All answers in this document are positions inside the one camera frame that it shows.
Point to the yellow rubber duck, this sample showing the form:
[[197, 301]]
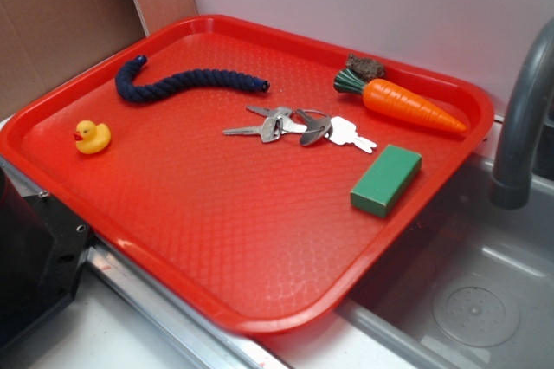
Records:
[[91, 138]]

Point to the red plastic tray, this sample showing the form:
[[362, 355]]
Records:
[[260, 238]]

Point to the silver key bunch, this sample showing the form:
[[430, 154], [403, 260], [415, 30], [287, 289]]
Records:
[[310, 125]]

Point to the green rectangular block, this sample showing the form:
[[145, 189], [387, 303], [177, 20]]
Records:
[[379, 189]]

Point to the orange plastic toy carrot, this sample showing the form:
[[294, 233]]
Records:
[[389, 99]]

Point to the small brown toy frog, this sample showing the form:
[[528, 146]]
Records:
[[365, 68]]

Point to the grey plastic sink basin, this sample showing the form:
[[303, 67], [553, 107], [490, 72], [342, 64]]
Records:
[[467, 284]]

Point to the grey sink faucet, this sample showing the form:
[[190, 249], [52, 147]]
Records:
[[525, 146]]

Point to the brown cardboard panel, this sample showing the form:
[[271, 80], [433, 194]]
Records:
[[47, 42]]

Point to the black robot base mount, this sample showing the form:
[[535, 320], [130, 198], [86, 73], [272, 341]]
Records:
[[43, 247]]

